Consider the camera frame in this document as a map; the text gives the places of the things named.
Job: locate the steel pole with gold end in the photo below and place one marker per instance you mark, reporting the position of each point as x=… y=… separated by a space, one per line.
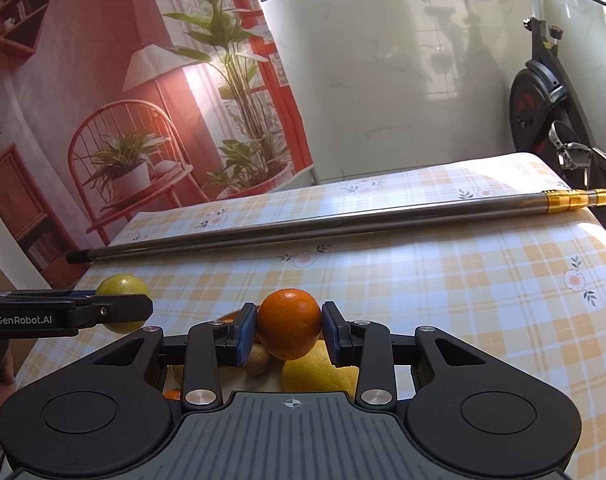
x=355 y=223

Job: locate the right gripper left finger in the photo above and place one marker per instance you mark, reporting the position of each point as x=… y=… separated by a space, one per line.
x=212 y=345

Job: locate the plaid floral tablecloth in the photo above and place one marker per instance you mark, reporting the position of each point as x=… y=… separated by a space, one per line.
x=531 y=291

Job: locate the black exercise bike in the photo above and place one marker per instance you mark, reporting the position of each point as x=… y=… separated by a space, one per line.
x=546 y=118

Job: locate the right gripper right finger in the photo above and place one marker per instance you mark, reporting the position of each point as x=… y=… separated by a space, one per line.
x=366 y=345

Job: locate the printed room backdrop cloth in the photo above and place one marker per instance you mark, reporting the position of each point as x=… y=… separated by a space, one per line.
x=109 y=108

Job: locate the small orange tangerine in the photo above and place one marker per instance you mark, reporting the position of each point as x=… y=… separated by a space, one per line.
x=288 y=323
x=172 y=394

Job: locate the green-yellow orange back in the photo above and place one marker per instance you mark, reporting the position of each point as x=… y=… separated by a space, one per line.
x=122 y=284

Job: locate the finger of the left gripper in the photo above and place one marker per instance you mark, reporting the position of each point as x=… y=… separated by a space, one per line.
x=120 y=309
x=46 y=295

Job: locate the brown kiwi fruit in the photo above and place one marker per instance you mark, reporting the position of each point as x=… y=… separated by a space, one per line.
x=258 y=361

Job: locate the large yellow lemon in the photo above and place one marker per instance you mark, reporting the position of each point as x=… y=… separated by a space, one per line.
x=314 y=372

